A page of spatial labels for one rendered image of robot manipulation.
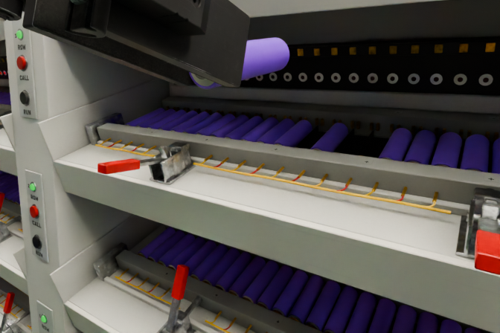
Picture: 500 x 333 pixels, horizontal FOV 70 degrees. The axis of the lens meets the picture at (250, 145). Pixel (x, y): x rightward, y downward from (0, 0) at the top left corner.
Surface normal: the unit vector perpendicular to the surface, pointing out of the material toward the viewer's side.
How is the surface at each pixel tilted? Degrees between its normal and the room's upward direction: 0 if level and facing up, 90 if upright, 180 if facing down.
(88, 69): 90
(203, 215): 107
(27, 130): 90
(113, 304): 17
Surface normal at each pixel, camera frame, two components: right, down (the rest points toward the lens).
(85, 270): 0.84, 0.11
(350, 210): -0.13, -0.91
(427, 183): -0.53, 0.41
